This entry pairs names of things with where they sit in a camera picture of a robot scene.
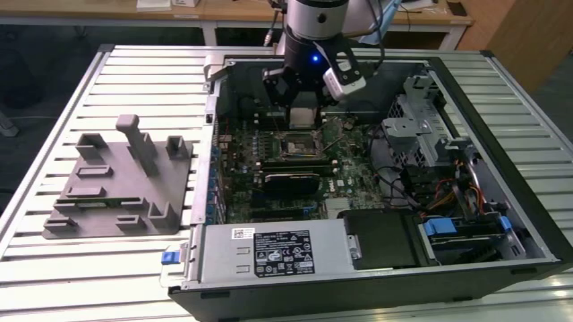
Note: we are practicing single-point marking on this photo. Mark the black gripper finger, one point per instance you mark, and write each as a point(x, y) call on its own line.
point(328, 99)
point(280, 90)

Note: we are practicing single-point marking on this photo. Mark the silver CPU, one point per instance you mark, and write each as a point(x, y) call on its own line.
point(305, 117)

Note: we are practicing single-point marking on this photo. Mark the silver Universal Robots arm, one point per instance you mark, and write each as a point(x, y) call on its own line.
point(313, 16)

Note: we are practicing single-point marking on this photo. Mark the CPU socket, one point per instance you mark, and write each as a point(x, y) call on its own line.
point(298, 146)

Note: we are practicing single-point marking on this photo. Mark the round coin cell battery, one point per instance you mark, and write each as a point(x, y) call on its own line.
point(348, 125)

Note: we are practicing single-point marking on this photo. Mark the grey metal drive cage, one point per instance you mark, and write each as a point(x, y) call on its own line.
point(402, 131)

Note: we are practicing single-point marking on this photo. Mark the black RAM sticks row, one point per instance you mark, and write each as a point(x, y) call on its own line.
point(296, 166)

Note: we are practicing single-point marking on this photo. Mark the green motherboard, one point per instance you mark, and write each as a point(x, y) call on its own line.
point(358, 167)

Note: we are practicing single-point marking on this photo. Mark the black graphics card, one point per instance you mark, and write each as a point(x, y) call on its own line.
point(292, 184)

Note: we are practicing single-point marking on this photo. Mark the small silver heatsink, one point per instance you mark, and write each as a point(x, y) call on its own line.
point(338, 205)

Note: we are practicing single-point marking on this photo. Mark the grey plastic latch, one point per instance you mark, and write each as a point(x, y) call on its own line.
point(457, 144)

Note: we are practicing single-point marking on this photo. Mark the small white box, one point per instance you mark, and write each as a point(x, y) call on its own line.
point(186, 2)

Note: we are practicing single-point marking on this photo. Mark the large white box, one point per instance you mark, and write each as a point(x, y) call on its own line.
point(154, 4)

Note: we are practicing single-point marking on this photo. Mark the small black desk item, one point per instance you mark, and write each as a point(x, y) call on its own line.
point(457, 8)

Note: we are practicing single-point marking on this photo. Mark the wooden desk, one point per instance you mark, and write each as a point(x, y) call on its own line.
point(134, 15)

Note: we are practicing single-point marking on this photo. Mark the white barcode sticker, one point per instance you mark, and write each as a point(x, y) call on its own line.
point(242, 233)

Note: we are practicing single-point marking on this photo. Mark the grey parts rack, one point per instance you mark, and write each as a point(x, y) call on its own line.
point(134, 188)

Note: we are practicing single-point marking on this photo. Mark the black plastic drive cover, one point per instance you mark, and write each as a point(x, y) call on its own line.
point(381, 241)

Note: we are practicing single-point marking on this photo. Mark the hard disk in blue carrier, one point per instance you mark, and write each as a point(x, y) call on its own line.
point(441, 228)

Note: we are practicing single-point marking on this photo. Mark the black label sticker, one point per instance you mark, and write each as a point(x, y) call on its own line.
point(284, 253)

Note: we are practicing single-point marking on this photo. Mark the wooden cabinet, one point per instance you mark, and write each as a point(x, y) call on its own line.
point(528, 33)

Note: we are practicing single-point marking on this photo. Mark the silver power supply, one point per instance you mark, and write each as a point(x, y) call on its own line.
point(220, 255)

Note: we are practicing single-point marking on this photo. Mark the small blue clip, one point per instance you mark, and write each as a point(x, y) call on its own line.
point(505, 224)

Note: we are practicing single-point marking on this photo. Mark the blue case release latch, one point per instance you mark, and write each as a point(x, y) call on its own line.
point(167, 258)

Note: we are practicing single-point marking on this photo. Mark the black open PC case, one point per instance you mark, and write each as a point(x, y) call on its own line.
point(313, 298)

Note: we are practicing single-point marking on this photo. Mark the white stand foot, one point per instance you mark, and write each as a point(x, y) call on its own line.
point(8, 127)

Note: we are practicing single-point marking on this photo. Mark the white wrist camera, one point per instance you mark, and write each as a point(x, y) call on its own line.
point(346, 85)

